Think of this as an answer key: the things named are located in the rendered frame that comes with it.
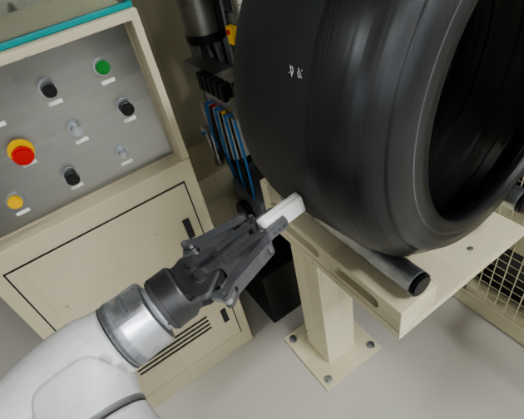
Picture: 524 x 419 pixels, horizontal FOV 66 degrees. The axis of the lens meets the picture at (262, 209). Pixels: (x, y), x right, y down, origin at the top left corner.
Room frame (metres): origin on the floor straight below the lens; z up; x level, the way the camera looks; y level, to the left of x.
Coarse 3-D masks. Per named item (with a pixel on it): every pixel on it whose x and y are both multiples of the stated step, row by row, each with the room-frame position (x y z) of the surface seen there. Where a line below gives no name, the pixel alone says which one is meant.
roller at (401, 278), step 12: (312, 216) 0.59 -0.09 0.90; (324, 228) 0.55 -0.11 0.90; (348, 240) 0.50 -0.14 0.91; (360, 252) 0.47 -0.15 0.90; (372, 252) 0.45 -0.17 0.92; (372, 264) 0.44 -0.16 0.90; (384, 264) 0.42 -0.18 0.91; (396, 264) 0.41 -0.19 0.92; (408, 264) 0.40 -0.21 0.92; (396, 276) 0.39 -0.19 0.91; (408, 276) 0.38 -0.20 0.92; (420, 276) 0.37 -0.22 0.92; (408, 288) 0.37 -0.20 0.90; (420, 288) 0.37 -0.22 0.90
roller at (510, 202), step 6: (516, 186) 0.52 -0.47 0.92; (510, 192) 0.51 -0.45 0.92; (516, 192) 0.51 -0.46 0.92; (522, 192) 0.50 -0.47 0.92; (510, 198) 0.50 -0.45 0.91; (516, 198) 0.50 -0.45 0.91; (522, 198) 0.49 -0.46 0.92; (504, 204) 0.51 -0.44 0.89; (510, 204) 0.50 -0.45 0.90; (516, 204) 0.49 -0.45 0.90; (522, 204) 0.48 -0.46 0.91; (516, 210) 0.49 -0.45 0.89; (522, 210) 0.49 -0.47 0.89
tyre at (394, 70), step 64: (256, 0) 0.52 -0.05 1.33; (320, 0) 0.43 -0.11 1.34; (384, 0) 0.38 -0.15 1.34; (448, 0) 0.37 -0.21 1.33; (512, 0) 0.70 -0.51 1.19; (256, 64) 0.48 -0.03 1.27; (320, 64) 0.40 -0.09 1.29; (384, 64) 0.36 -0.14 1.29; (448, 64) 0.36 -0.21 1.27; (512, 64) 0.67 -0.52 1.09; (256, 128) 0.48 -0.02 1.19; (320, 128) 0.38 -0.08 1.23; (384, 128) 0.34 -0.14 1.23; (448, 128) 0.68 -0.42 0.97; (512, 128) 0.60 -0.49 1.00; (320, 192) 0.38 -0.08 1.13; (384, 192) 0.33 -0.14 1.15; (448, 192) 0.55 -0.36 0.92
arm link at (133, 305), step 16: (128, 288) 0.34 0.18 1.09; (144, 288) 0.34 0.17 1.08; (112, 304) 0.32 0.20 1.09; (128, 304) 0.31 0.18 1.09; (144, 304) 0.31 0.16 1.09; (112, 320) 0.30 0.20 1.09; (128, 320) 0.29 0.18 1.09; (144, 320) 0.29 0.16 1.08; (160, 320) 0.30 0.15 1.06; (112, 336) 0.28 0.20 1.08; (128, 336) 0.28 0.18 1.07; (144, 336) 0.28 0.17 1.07; (160, 336) 0.28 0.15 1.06; (128, 352) 0.27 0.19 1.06; (144, 352) 0.27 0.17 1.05
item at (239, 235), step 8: (248, 216) 0.41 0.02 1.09; (248, 224) 0.41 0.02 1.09; (232, 232) 0.40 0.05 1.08; (240, 232) 0.40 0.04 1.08; (248, 232) 0.41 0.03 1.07; (224, 240) 0.39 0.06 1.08; (232, 240) 0.39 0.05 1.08; (240, 240) 0.39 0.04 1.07; (208, 248) 0.38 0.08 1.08; (216, 248) 0.38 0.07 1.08; (224, 248) 0.38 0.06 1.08; (232, 248) 0.39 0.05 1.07; (200, 256) 0.37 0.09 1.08; (208, 256) 0.37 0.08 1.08; (216, 256) 0.38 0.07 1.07; (192, 264) 0.36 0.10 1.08
